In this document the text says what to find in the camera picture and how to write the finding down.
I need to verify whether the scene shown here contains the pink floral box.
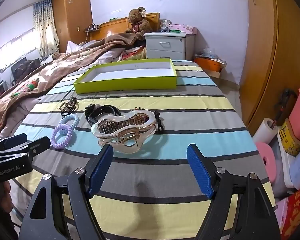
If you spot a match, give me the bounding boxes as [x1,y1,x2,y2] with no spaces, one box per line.
[169,23,198,35]

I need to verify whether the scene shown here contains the black hair tie teal bead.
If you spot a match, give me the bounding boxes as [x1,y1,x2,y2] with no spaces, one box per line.
[61,96,78,118]

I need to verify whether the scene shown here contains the purple spiral hair tie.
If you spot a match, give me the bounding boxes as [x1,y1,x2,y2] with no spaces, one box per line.
[51,124,74,151]

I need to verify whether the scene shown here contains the yellow printed box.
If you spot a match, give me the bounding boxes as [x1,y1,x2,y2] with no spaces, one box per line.
[277,119,300,156]

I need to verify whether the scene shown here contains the patterned curtain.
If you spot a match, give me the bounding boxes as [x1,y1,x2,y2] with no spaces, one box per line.
[33,0,60,56]

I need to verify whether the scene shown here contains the lime green shallow box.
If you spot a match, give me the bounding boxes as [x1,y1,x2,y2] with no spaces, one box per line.
[73,59,177,94]

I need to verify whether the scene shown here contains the tall wooden cabinet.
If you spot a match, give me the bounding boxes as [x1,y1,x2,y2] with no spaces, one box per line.
[52,0,93,53]

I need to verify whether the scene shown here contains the red printed box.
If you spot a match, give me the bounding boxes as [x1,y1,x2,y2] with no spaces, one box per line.
[281,187,300,240]

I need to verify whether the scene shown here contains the large wooden wardrobe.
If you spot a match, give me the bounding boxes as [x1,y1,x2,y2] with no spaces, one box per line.
[239,0,300,132]

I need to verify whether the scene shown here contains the person's left hand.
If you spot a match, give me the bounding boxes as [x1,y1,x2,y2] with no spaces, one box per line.
[0,180,13,213]

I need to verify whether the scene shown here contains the grey figure black hair tie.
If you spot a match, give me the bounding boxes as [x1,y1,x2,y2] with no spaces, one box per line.
[84,103,101,117]

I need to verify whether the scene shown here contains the window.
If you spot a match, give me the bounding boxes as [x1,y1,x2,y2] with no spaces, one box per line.
[0,27,41,73]

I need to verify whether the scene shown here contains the pink rhinestone hair clip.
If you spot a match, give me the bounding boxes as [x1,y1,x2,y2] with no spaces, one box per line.
[59,100,77,113]

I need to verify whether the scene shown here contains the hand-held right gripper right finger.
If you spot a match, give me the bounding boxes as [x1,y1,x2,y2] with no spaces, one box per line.
[187,144,282,240]

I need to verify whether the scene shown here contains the power strip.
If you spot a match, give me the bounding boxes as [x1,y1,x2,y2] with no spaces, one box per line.
[83,23,102,33]

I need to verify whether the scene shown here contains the orange storage bin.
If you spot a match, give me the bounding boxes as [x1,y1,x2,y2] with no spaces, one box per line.
[193,56,227,73]

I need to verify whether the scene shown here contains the clear acrylic hair claw clip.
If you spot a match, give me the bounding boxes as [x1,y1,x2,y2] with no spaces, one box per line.
[91,108,158,154]

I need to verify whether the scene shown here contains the wooden headboard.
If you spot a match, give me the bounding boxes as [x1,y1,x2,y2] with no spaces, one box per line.
[86,12,161,42]

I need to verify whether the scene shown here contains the white paper roll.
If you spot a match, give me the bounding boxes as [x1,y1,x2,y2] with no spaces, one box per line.
[252,117,279,143]

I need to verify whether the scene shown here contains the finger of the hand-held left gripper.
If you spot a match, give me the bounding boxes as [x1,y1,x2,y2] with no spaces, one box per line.
[0,133,28,153]
[5,137,51,159]

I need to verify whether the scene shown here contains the grey two-drawer nightstand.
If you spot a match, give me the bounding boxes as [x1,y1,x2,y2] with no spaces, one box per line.
[143,32,196,61]

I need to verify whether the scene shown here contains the brown ornament hair tie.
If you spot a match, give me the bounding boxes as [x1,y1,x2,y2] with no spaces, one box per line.
[153,110,166,134]

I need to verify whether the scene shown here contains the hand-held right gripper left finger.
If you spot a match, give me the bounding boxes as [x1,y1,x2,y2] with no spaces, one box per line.
[21,144,114,240]

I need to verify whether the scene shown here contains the blue spiral hair tie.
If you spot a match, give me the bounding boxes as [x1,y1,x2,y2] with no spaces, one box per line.
[58,113,80,131]

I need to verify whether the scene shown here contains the brown fleece blanket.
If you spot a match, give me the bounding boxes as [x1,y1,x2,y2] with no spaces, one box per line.
[0,32,141,137]

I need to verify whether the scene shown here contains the striped bed sheet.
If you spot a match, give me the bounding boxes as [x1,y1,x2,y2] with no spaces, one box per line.
[12,60,276,240]

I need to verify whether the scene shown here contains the black hair claw clip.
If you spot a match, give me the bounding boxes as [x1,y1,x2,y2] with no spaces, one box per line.
[86,104,121,127]

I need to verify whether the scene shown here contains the brown teddy bear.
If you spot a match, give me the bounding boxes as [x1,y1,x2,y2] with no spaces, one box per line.
[125,7,153,41]

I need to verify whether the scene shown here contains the pink paper roll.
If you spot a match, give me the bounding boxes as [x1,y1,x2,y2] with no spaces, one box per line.
[255,141,278,183]

